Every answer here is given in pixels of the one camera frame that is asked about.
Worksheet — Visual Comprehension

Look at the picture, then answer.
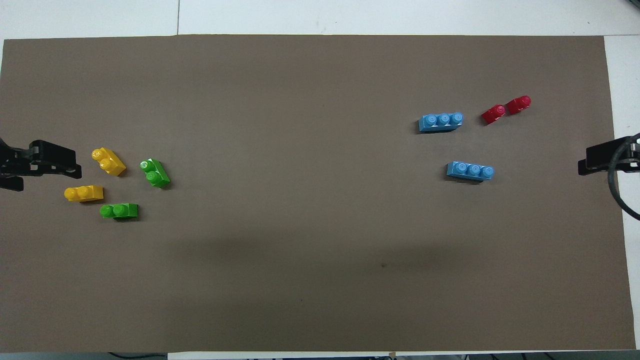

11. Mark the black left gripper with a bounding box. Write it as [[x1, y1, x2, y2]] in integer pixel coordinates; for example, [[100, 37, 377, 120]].
[[0, 137, 82, 192]]

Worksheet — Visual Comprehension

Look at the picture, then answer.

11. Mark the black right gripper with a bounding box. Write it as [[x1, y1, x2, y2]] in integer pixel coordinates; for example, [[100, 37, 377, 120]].
[[578, 134, 640, 176]]

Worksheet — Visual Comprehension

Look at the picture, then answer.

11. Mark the green two-stud toy brick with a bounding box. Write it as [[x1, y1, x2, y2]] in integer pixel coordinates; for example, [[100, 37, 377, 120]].
[[99, 202, 139, 220], [139, 158, 171, 189]]

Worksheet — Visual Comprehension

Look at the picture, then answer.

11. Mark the blue three-stud toy brick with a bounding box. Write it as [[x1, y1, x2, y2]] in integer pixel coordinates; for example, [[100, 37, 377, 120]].
[[446, 160, 495, 182], [418, 111, 464, 134]]

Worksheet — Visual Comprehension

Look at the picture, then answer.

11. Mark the yellow two-stud toy brick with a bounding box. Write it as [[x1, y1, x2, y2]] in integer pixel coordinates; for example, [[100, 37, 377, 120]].
[[91, 147, 127, 177], [64, 185, 105, 203]]

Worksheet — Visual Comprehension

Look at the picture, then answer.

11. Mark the red one-stud toy brick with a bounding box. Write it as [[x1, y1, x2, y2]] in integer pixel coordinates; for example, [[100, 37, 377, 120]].
[[505, 95, 532, 116], [481, 104, 507, 126]]

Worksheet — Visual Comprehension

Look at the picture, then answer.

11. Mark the brown table mat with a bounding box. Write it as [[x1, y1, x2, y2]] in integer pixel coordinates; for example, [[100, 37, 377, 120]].
[[0, 34, 637, 353]]

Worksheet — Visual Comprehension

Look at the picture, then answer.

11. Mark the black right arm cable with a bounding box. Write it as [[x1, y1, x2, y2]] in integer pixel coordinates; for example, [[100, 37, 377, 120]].
[[607, 132, 640, 221]]

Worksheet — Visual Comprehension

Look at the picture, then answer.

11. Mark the thin black cable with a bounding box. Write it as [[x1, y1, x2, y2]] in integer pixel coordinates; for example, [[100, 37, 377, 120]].
[[107, 352, 168, 360]]

